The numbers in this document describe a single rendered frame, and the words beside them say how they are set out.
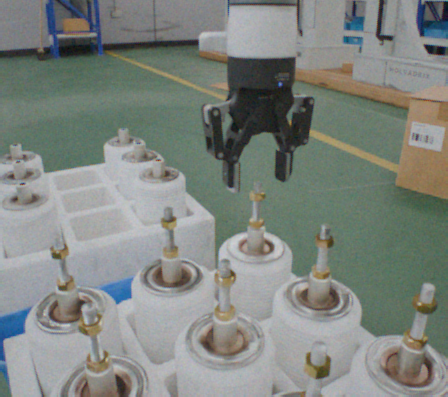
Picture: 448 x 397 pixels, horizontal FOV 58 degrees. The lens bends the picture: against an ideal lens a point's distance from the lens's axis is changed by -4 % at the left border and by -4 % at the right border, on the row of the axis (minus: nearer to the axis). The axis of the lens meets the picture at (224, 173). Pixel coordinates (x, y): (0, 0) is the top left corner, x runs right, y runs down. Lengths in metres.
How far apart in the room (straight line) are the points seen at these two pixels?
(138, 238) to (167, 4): 6.11
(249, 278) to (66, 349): 0.22
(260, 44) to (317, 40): 3.11
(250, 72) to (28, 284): 0.49
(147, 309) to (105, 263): 0.27
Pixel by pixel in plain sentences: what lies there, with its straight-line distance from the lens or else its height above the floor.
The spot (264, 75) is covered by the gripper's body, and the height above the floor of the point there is 0.48.
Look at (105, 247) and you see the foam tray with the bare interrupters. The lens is 0.72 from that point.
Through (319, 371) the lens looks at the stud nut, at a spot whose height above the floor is 0.33.
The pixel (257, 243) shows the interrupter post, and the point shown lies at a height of 0.26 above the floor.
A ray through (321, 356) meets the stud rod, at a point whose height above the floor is 0.34.
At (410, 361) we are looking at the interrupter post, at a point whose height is 0.27.
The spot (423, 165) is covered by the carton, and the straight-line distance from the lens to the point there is 1.43.
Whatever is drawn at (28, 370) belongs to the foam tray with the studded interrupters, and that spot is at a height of 0.18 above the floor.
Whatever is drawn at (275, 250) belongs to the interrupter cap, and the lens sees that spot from 0.54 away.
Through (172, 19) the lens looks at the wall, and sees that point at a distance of 6.75.
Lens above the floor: 0.54
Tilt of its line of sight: 22 degrees down
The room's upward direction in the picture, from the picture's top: straight up
